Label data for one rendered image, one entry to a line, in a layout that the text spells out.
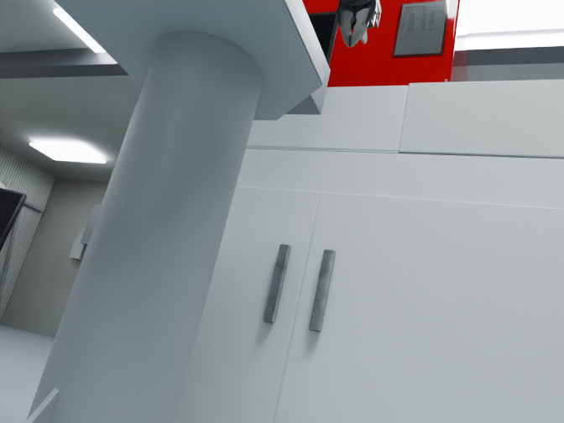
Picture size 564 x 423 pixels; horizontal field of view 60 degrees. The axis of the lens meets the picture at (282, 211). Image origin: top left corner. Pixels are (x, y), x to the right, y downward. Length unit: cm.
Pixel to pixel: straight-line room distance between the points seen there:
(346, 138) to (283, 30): 36
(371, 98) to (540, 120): 30
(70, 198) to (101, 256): 1046
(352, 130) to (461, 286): 35
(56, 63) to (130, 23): 537
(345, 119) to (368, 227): 23
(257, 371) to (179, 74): 50
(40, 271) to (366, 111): 1017
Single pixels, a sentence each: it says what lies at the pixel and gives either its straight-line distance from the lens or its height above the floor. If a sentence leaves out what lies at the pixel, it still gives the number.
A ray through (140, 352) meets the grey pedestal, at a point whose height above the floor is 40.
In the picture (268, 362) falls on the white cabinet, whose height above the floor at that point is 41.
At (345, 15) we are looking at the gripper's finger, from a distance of 117.
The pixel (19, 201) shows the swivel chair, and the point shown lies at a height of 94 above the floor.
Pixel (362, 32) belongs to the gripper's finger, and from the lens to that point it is 114.
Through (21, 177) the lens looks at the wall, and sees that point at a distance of 1103.
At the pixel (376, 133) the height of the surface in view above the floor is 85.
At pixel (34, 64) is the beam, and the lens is 634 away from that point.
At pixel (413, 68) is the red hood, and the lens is 172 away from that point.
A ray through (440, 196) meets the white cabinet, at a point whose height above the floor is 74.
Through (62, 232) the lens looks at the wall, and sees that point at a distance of 1084.
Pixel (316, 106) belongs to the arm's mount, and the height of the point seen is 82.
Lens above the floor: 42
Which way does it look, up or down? 17 degrees up
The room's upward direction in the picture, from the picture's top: 13 degrees clockwise
